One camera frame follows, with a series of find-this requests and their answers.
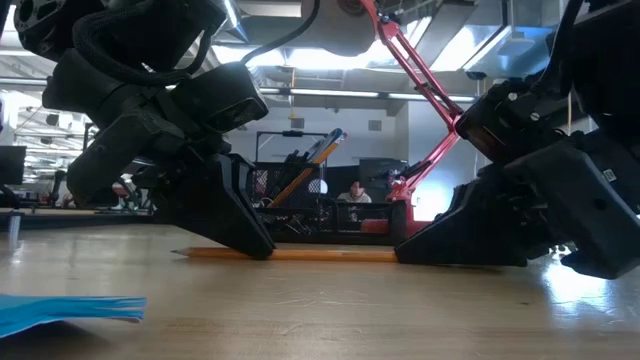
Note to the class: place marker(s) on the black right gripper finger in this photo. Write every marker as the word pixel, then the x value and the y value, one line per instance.
pixel 470 235

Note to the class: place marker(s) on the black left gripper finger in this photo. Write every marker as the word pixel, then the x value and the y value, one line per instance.
pixel 220 210

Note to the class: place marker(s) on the black pen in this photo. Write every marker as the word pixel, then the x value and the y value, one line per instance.
pixel 290 172
pixel 302 160

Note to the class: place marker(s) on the yellow pencil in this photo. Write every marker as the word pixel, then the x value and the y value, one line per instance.
pixel 325 255
pixel 300 177

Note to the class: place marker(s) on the blue sticky note pad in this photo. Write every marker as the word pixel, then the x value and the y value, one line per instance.
pixel 60 310

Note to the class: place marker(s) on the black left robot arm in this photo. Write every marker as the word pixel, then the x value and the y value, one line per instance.
pixel 45 25

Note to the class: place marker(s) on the black mesh desk organizer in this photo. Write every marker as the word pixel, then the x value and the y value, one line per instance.
pixel 398 225

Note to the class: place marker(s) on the red desk lamp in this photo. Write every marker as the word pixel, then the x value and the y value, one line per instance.
pixel 402 192

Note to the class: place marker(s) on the white round object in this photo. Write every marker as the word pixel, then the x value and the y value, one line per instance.
pixel 318 186

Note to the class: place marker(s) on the dark cabinet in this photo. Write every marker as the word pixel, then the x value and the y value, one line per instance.
pixel 380 172

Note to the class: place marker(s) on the black background screen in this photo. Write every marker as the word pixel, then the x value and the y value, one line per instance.
pixel 12 165

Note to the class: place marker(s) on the person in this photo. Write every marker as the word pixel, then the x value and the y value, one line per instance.
pixel 355 192

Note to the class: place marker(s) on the long ceiling light bar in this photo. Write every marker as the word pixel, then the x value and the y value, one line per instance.
pixel 330 93

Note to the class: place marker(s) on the white ceiling fixture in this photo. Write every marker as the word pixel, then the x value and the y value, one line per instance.
pixel 515 44

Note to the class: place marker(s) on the black rig frame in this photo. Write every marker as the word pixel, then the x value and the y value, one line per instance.
pixel 280 133

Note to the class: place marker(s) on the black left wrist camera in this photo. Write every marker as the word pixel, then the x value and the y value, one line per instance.
pixel 220 97

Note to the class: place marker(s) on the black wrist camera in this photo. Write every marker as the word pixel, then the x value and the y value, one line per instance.
pixel 220 97
pixel 510 120

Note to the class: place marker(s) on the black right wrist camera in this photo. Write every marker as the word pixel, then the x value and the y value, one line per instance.
pixel 510 120

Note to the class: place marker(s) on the silver metal post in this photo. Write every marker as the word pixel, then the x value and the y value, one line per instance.
pixel 15 230

